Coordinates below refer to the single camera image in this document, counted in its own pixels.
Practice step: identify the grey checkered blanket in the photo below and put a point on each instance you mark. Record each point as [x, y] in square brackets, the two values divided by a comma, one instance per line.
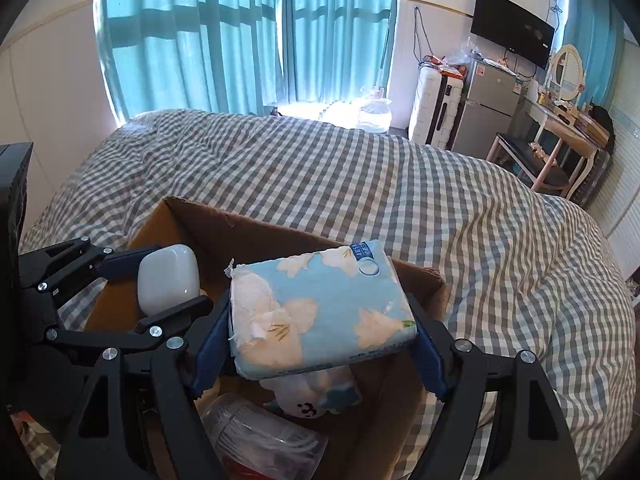
[400, 200]

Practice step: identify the black cushioned stool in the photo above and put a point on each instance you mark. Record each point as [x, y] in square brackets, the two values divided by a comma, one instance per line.
[525, 152]

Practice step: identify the wooden box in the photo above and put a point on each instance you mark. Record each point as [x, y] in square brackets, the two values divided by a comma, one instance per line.
[592, 130]

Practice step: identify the white louvred wardrobe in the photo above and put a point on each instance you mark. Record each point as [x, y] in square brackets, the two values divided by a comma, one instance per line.
[625, 210]

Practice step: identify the black bag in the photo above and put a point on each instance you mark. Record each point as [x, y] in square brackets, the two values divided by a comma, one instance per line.
[602, 125]

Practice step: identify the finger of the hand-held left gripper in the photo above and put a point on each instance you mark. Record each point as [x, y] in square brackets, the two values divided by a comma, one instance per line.
[170, 316]
[125, 261]

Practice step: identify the white suitcase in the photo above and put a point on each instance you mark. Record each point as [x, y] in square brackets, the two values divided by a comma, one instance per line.
[430, 105]

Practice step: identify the white earbuds case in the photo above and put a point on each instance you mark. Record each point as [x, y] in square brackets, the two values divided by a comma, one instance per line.
[167, 275]

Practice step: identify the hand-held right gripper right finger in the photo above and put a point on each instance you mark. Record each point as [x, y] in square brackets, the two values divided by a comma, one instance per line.
[430, 360]

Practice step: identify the small silver fridge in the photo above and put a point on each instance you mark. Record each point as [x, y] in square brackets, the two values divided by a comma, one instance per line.
[487, 105]

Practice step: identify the wide teal curtain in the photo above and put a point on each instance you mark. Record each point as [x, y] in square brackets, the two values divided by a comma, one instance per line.
[190, 35]

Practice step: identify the clear water jug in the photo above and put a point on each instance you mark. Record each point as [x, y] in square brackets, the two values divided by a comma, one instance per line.
[375, 112]

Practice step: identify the floral blue tissue pack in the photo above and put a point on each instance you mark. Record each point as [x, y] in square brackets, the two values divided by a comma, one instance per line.
[320, 310]

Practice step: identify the white vanity table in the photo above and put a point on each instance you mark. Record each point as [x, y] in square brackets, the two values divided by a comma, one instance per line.
[565, 125]

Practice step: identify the clear plastic bag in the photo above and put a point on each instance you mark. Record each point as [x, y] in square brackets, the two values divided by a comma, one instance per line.
[462, 52]

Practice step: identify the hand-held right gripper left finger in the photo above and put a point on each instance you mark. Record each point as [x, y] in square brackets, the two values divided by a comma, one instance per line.
[210, 355]

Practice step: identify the clear plastic swab container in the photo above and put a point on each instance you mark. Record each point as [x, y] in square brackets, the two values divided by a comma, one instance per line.
[250, 435]

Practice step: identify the black wall television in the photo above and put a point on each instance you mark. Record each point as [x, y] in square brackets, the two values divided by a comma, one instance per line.
[510, 25]

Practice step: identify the blue and white plush toy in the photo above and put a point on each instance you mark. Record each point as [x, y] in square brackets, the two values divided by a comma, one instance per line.
[300, 400]

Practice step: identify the narrow teal curtain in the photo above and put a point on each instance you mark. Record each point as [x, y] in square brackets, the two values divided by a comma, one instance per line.
[595, 25]

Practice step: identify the oval white vanity mirror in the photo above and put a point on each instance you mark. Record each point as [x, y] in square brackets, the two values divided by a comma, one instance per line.
[569, 72]

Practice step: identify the brown cardboard box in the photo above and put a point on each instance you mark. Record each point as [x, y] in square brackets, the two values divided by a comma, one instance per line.
[240, 235]

